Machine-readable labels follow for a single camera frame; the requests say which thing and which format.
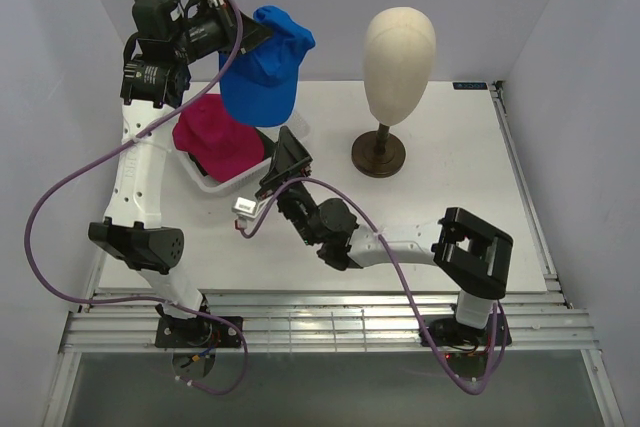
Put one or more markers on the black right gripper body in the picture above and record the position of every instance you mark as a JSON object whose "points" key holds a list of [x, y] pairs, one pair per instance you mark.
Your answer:
{"points": [[298, 203]]}

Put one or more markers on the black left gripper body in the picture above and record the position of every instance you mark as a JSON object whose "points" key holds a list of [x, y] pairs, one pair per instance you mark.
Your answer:
{"points": [[214, 30]]}

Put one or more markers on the blue baseball cap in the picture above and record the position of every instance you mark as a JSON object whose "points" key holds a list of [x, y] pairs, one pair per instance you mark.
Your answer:
{"points": [[259, 89]]}

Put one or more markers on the magenta baseball cap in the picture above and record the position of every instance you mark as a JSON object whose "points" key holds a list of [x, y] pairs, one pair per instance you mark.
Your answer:
{"points": [[206, 116]]}

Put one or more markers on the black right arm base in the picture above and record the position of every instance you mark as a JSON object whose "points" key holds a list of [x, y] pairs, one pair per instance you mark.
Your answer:
{"points": [[445, 331]]}

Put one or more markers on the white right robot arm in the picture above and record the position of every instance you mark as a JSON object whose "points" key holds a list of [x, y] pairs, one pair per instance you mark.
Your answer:
{"points": [[470, 251]]}

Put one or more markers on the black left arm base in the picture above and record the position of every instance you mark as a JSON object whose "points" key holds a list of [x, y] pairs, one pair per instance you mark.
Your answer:
{"points": [[196, 332]]}

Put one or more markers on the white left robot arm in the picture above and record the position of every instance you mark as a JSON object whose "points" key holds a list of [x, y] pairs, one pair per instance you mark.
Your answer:
{"points": [[170, 35]]}

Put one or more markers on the black baseball cap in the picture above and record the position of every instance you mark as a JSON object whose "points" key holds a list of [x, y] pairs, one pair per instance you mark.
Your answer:
{"points": [[267, 147]]}

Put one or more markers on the white plastic basket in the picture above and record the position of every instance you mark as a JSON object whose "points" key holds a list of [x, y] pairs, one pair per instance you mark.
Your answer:
{"points": [[298, 126]]}

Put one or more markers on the dark wooden mannequin stand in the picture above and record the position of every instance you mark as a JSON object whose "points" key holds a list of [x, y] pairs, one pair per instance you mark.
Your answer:
{"points": [[378, 154]]}

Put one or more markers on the cream mannequin head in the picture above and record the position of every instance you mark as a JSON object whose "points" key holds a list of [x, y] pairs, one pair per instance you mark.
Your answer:
{"points": [[399, 56]]}

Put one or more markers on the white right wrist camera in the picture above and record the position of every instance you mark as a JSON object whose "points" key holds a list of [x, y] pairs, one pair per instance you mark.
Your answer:
{"points": [[246, 211]]}

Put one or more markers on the aluminium rail frame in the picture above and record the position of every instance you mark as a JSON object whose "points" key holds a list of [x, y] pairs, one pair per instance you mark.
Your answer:
{"points": [[341, 349]]}

